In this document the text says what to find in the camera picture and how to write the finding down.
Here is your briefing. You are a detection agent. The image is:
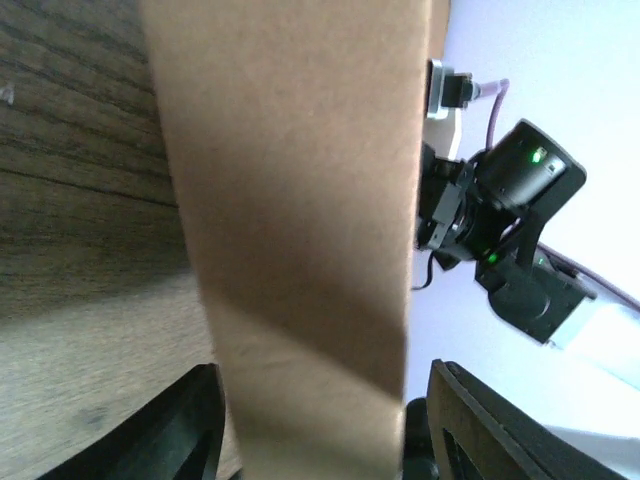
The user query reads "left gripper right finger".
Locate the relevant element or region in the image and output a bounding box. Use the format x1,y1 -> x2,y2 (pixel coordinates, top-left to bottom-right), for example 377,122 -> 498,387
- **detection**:
427,360 -> 620,479

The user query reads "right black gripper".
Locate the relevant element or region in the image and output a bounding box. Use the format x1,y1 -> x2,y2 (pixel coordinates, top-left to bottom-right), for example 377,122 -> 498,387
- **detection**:
416,119 -> 587,270

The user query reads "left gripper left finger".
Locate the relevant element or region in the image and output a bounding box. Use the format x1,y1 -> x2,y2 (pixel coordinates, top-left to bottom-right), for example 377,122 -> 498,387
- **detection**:
42,363 -> 226,479

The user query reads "brown cardboard box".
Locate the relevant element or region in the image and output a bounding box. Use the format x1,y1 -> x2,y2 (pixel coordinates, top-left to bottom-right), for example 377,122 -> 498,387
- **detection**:
139,1 -> 431,479

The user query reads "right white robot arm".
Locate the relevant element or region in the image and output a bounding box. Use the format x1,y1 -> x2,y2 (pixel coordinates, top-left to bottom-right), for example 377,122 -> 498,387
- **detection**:
415,120 -> 639,388

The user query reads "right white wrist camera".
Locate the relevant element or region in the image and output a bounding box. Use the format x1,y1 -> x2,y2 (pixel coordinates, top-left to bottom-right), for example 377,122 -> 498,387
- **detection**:
422,59 -> 474,160

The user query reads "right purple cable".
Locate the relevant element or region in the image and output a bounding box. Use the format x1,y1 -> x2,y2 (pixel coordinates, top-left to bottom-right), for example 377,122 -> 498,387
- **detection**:
472,77 -> 640,311

